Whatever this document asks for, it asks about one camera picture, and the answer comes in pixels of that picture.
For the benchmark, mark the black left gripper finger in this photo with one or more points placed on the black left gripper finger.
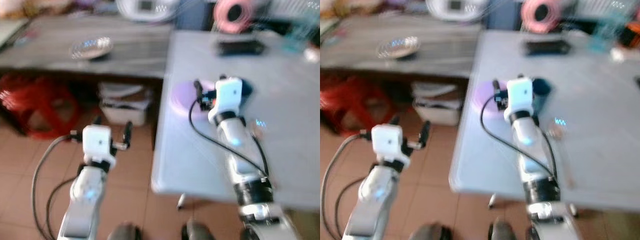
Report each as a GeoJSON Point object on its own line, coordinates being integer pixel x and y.
{"type": "Point", "coordinates": [395, 120]}
{"type": "Point", "coordinates": [127, 134]}
{"type": "Point", "coordinates": [425, 133]}
{"type": "Point", "coordinates": [97, 120]}

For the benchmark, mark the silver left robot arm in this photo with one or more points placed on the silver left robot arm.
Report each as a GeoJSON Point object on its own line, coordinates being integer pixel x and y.
{"type": "Point", "coordinates": [372, 200]}
{"type": "Point", "coordinates": [84, 200]}

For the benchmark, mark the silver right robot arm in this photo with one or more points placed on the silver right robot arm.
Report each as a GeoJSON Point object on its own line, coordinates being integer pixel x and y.
{"type": "Point", "coordinates": [537, 160]}
{"type": "Point", "coordinates": [245, 160]}

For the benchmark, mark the purple plate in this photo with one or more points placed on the purple plate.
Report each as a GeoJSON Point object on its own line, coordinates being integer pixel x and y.
{"type": "Point", "coordinates": [482, 100]}
{"type": "Point", "coordinates": [181, 97]}

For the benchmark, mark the dark blue cup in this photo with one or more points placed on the dark blue cup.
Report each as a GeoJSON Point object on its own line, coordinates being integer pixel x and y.
{"type": "Point", "coordinates": [247, 92]}
{"type": "Point", "coordinates": [542, 90]}

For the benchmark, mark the white storage box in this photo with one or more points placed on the white storage box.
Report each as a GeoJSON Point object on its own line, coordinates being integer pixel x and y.
{"type": "Point", "coordinates": [125, 107]}
{"type": "Point", "coordinates": [437, 107]}

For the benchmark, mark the flat black object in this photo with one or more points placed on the flat black object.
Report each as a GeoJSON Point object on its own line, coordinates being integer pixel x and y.
{"type": "Point", "coordinates": [241, 48]}
{"type": "Point", "coordinates": [548, 48]}

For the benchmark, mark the pink round fan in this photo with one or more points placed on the pink round fan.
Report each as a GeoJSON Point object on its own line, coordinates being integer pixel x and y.
{"type": "Point", "coordinates": [225, 17]}
{"type": "Point", "coordinates": [530, 17]}

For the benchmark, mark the clear plastic spoon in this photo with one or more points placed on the clear plastic spoon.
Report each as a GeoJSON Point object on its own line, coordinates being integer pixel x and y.
{"type": "Point", "coordinates": [556, 132]}

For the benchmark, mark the shiny metal plate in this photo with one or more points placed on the shiny metal plate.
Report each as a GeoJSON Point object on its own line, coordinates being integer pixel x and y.
{"type": "Point", "coordinates": [91, 48]}
{"type": "Point", "coordinates": [398, 47]}

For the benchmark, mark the dark grey side table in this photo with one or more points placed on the dark grey side table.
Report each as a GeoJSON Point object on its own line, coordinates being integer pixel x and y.
{"type": "Point", "coordinates": [50, 62]}
{"type": "Point", "coordinates": [350, 62]}

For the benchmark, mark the teal translucent container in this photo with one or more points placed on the teal translucent container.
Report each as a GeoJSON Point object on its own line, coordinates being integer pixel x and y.
{"type": "Point", "coordinates": [294, 37]}
{"type": "Point", "coordinates": [603, 36]}

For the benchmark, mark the white table leg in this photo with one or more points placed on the white table leg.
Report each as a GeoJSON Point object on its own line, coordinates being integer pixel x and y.
{"type": "Point", "coordinates": [181, 201]}
{"type": "Point", "coordinates": [493, 200]}

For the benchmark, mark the white appliance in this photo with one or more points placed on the white appliance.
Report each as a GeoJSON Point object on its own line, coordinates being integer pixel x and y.
{"type": "Point", "coordinates": [456, 9]}
{"type": "Point", "coordinates": [147, 9]}

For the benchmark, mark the small white object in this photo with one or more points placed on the small white object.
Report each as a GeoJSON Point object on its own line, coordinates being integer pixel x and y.
{"type": "Point", "coordinates": [313, 53]}
{"type": "Point", "coordinates": [619, 53]}

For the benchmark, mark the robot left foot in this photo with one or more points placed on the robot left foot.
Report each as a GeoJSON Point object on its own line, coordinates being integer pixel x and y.
{"type": "Point", "coordinates": [431, 232]}
{"type": "Point", "coordinates": [125, 232]}

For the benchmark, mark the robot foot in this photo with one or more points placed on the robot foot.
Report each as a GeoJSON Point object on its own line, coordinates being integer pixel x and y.
{"type": "Point", "coordinates": [502, 231]}
{"type": "Point", "coordinates": [431, 232]}
{"type": "Point", "coordinates": [198, 231]}
{"type": "Point", "coordinates": [125, 232]}

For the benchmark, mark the orange object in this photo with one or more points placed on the orange object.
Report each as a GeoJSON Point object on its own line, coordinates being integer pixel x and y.
{"type": "Point", "coordinates": [632, 35]}

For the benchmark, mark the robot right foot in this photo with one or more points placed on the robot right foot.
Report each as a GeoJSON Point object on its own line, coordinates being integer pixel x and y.
{"type": "Point", "coordinates": [198, 231]}
{"type": "Point", "coordinates": [502, 231]}

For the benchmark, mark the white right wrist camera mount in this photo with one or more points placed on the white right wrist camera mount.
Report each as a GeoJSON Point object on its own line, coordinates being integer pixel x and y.
{"type": "Point", "coordinates": [227, 97]}
{"type": "Point", "coordinates": [519, 97]}

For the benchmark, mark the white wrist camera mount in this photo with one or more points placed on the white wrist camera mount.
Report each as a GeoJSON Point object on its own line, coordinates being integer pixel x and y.
{"type": "Point", "coordinates": [97, 141]}
{"type": "Point", "coordinates": [227, 97]}
{"type": "Point", "coordinates": [519, 97]}
{"type": "Point", "coordinates": [390, 141]}

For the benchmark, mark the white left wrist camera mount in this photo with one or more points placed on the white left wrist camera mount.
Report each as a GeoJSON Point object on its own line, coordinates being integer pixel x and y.
{"type": "Point", "coordinates": [390, 141]}
{"type": "Point", "coordinates": [97, 141]}

